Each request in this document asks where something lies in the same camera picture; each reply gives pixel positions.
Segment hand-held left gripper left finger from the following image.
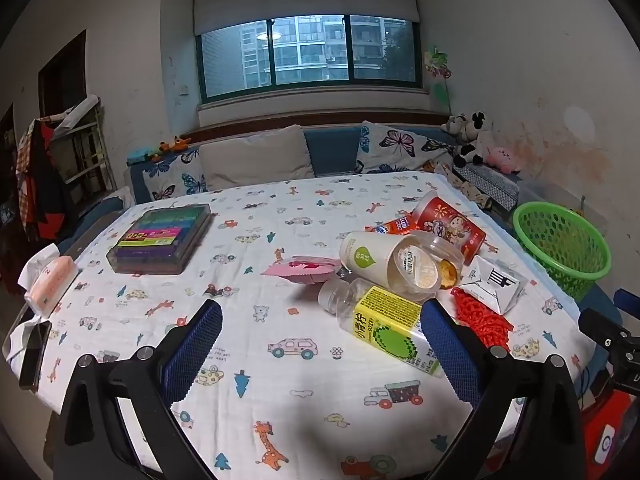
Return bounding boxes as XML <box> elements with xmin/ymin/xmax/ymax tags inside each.
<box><xmin>52</xmin><ymin>299</ymin><xmax>224</xmax><ymax>480</ymax></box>

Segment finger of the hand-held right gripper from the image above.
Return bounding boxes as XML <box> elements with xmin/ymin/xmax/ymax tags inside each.
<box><xmin>580</xmin><ymin>307</ymin><xmax>632</xmax><ymax>347</ymax></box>

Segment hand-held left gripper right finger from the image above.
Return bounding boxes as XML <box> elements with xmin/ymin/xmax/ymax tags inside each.
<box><xmin>419</xmin><ymin>300</ymin><xmax>587</xmax><ymax>480</ymax></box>

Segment red mesh net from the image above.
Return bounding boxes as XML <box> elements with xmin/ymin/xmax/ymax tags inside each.
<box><xmin>450</xmin><ymin>287</ymin><xmax>516</xmax><ymax>351</ymax></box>

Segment yellow green label bottle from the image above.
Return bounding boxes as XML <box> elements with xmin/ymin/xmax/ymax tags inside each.
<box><xmin>318</xmin><ymin>277</ymin><xmax>443</xmax><ymax>376</ymax></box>

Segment green plastic basket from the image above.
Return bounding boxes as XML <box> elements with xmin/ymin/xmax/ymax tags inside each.
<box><xmin>512</xmin><ymin>201</ymin><xmax>613</xmax><ymax>303</ymax></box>

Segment white paper carton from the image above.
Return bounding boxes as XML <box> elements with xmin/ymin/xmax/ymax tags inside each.
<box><xmin>459</xmin><ymin>255</ymin><xmax>528</xmax><ymax>316</ymax></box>

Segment clear plastic container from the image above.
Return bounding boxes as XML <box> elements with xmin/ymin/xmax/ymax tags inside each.
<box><xmin>387</xmin><ymin>232</ymin><xmax>466</xmax><ymax>293</ymax></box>

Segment white yogurt cup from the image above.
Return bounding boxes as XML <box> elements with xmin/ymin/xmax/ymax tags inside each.
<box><xmin>340</xmin><ymin>230</ymin><xmax>403</xmax><ymax>286</ymax></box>

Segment red paper cup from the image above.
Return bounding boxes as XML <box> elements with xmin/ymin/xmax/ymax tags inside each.
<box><xmin>411</xmin><ymin>194</ymin><xmax>487</xmax><ymax>266</ymax></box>

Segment pink snack wrapper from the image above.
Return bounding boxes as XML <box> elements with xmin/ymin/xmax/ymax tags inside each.
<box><xmin>261</xmin><ymin>255</ymin><xmax>343</xmax><ymax>286</ymax></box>

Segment orange snack packet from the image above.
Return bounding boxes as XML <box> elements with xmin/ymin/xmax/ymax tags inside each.
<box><xmin>365</xmin><ymin>215</ymin><xmax>421</xmax><ymax>236</ymax></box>

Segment red box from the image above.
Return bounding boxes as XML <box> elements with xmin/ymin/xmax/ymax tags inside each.
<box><xmin>582</xmin><ymin>387</ymin><xmax>640</xmax><ymax>480</ymax></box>

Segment printed white tablecloth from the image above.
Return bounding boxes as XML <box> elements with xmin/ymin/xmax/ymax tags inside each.
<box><xmin>2</xmin><ymin>171</ymin><xmax>601</xmax><ymax>480</ymax></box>

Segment colour marker case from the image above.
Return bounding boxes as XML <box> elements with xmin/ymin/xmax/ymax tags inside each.
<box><xmin>106</xmin><ymin>202</ymin><xmax>213</xmax><ymax>276</ymax></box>

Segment clear storage box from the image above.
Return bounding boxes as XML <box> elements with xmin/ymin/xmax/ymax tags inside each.
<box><xmin>517</xmin><ymin>180</ymin><xmax>608</xmax><ymax>236</ymax></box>

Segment black phone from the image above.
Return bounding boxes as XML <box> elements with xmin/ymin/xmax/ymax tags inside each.
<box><xmin>19</xmin><ymin>320</ymin><xmax>53</xmax><ymax>391</ymax></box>

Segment pink tissue pack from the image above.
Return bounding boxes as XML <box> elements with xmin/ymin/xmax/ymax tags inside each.
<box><xmin>17</xmin><ymin>242</ymin><xmax>81</xmax><ymax>318</ymax></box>

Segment beige printed garment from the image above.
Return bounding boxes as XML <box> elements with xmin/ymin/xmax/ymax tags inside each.
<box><xmin>424</xmin><ymin>159</ymin><xmax>493</xmax><ymax>206</ymax></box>

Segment grey patterned cloth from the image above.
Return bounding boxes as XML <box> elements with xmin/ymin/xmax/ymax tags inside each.
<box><xmin>452</xmin><ymin>164</ymin><xmax>521</xmax><ymax>211</ymax></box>

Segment butterfly print pillow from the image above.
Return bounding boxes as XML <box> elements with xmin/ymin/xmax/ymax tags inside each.
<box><xmin>142</xmin><ymin>146</ymin><xmax>208</xmax><ymax>203</ymax></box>
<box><xmin>356</xmin><ymin>121</ymin><xmax>458</xmax><ymax>175</ymax></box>

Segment white plastic bag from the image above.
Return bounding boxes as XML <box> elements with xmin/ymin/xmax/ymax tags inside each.
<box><xmin>2</xmin><ymin>310</ymin><xmax>51</xmax><ymax>362</ymax></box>

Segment pink plush toy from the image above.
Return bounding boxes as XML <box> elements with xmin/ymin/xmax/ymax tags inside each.
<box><xmin>485</xmin><ymin>146</ymin><xmax>524</xmax><ymax>175</ymax></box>

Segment beige cushion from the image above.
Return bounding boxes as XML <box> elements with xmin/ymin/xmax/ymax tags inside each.
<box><xmin>199</xmin><ymin>125</ymin><xmax>316</xmax><ymax>192</ymax></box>

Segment black white panda plush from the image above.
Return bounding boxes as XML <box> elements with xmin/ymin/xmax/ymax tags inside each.
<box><xmin>451</xmin><ymin>140</ymin><xmax>496</xmax><ymax>169</ymax></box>

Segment orange plush toy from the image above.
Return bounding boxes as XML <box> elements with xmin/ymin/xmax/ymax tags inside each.
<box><xmin>159</xmin><ymin>135</ymin><xmax>193</xmax><ymax>156</ymax></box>

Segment red black hanging clothes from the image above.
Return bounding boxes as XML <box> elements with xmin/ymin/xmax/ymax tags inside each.
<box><xmin>15</xmin><ymin>117</ymin><xmax>76</xmax><ymax>241</ymax></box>

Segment metal shelf rack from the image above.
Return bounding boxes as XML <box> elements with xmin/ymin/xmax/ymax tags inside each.
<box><xmin>50</xmin><ymin>96</ymin><xmax>118</xmax><ymax>196</ymax></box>

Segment white plush dog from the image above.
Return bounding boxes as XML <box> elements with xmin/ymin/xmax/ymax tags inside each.
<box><xmin>440</xmin><ymin>114</ymin><xmax>468</xmax><ymax>136</ymax></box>

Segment blue sofa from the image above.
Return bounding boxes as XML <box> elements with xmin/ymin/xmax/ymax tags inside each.
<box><xmin>57</xmin><ymin>125</ymin><xmax>526</xmax><ymax>256</ymax></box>

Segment black eared cow plush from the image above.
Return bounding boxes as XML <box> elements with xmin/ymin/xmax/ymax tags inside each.
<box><xmin>462</xmin><ymin>111</ymin><xmax>496</xmax><ymax>146</ymax></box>

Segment colourful pinwheel decoration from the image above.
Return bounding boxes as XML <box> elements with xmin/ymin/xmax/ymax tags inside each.
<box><xmin>424</xmin><ymin>46</ymin><xmax>455</xmax><ymax>113</ymax></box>

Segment window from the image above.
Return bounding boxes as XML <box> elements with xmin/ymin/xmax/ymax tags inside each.
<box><xmin>196</xmin><ymin>14</ymin><xmax>423</xmax><ymax>103</ymax></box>

